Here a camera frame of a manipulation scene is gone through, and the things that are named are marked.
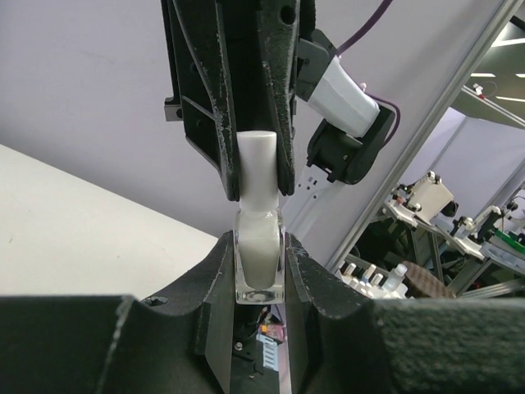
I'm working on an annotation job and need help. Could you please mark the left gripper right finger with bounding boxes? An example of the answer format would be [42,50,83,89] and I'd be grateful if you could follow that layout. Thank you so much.
[285,235,524,393]

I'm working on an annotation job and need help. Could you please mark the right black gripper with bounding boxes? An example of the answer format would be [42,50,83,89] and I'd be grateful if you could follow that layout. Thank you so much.
[159,0,319,203]

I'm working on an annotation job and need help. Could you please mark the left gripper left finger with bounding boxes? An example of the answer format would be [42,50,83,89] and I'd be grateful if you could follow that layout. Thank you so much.
[1,233,235,393]

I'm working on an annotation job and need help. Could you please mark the clear nail polish bottle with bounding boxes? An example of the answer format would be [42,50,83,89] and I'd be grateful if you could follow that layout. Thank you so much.
[233,210,285,305]

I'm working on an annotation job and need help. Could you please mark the white nail polish cap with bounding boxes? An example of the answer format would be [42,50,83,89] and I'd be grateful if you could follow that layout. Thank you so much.
[237,131,279,212]

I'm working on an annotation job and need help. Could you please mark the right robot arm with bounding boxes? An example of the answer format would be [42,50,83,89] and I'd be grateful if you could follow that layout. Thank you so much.
[162,1,400,245]

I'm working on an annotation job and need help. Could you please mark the white tray of bottles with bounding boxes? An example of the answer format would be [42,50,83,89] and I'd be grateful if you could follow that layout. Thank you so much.
[336,255,408,300]

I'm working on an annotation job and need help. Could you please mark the background robot rig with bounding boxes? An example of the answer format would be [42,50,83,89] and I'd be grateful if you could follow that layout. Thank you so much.
[381,171,524,298]

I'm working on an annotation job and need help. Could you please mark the right white cable duct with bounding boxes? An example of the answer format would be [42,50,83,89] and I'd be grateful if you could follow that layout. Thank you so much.
[257,333,280,372]

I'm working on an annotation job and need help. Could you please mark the right aluminium frame post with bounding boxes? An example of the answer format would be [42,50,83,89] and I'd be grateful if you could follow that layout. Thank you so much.
[304,1,521,270]

